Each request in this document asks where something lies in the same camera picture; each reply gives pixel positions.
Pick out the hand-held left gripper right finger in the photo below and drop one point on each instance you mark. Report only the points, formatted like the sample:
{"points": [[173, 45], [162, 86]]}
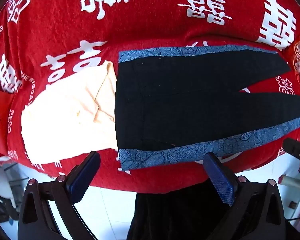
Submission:
{"points": [[221, 180]]}

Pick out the person's black clothing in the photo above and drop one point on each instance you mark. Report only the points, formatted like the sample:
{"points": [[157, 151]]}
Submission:
{"points": [[175, 217]]}

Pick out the red printed blanket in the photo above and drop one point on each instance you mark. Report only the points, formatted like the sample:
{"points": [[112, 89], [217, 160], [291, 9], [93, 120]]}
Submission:
{"points": [[145, 20]]}

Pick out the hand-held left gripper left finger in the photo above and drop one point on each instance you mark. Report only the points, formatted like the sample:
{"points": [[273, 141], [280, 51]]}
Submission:
{"points": [[83, 177]]}

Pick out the cream folded cloth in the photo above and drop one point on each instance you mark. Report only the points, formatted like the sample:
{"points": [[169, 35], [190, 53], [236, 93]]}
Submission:
{"points": [[65, 120]]}

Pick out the black pants with blue trim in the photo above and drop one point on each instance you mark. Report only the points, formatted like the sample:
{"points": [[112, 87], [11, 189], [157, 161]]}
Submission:
{"points": [[180, 97]]}

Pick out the white pipe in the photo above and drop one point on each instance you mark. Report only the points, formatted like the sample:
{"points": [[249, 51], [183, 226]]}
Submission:
{"points": [[293, 181]]}

